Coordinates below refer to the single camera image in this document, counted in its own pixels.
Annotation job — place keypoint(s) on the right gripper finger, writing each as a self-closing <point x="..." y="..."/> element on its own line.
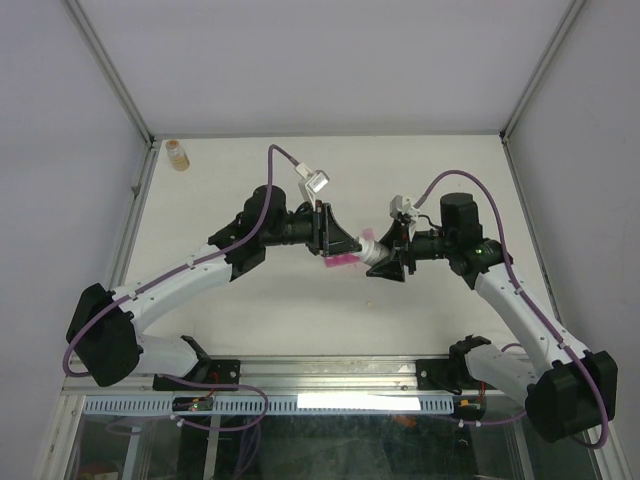
<point x="397" y="235"/>
<point x="390" y="268"/>

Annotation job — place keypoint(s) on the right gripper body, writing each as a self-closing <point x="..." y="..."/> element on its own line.
<point x="408" y="255"/>

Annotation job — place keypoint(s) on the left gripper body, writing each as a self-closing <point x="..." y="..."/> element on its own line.
<point x="317" y="247"/>

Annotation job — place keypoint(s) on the pink weekly pill organizer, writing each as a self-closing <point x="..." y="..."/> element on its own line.
<point x="348" y="259"/>

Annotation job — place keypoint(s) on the white pill bottle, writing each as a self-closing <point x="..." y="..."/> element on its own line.
<point x="372" y="252"/>

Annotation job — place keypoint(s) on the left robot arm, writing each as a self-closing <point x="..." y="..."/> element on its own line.
<point x="108" y="328"/>

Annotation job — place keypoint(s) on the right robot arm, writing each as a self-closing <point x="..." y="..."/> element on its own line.
<point x="563" y="387"/>

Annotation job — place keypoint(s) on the small amber bottle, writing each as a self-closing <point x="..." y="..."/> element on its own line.
<point x="177" y="155"/>

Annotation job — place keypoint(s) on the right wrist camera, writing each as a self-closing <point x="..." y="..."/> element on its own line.
<point x="403" y="210"/>

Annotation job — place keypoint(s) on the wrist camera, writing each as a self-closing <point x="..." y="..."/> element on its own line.
<point x="311" y="182"/>
<point x="403" y="210"/>

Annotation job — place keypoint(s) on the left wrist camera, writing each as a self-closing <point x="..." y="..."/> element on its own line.
<point x="311" y="182"/>

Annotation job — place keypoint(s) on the aluminium mounting rail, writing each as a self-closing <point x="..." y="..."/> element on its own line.
<point x="291" y="375"/>

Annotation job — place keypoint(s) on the left aluminium frame post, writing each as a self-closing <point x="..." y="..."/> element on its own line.
<point x="108" y="69"/>

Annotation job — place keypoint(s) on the aluminium frame post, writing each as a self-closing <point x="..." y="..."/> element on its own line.
<point x="108" y="69"/>
<point x="550" y="52"/>

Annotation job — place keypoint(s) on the slotted cable duct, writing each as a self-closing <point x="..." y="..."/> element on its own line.
<point x="278" y="405"/>

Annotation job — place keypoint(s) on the right aluminium frame post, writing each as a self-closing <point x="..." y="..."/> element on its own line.
<point x="550" y="52"/>

